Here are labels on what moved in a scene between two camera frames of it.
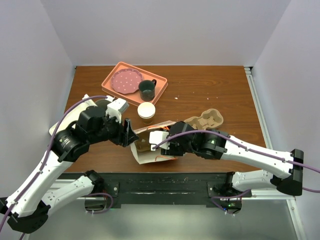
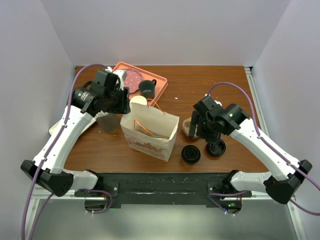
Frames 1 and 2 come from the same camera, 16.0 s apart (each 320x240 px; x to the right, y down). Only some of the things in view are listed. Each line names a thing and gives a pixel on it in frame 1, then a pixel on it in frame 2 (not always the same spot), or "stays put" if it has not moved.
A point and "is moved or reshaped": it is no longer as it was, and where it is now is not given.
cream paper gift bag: [141, 147] is moved or reshaped
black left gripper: [125, 134] to [124, 107]
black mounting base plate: [163, 190] stays put
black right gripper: [171, 150] to [196, 118]
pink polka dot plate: [126, 81] stays put
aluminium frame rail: [299, 224] stays put
